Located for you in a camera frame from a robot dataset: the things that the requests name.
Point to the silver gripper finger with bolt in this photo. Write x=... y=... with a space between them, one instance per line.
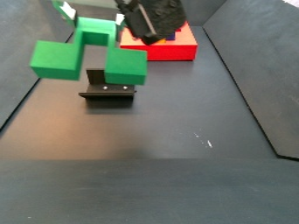
x=121 y=22

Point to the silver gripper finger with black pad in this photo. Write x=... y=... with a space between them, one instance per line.
x=67 y=11

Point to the green stepped block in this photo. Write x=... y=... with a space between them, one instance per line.
x=94 y=47

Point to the red base board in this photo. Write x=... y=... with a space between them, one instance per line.
x=171 y=50

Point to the yellow long block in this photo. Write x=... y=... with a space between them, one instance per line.
x=161 y=41

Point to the blue block left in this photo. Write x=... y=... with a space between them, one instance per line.
x=171 y=37

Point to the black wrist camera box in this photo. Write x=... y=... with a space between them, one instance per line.
x=153 y=19

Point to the black angle bracket fixture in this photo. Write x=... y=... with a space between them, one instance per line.
x=101 y=89

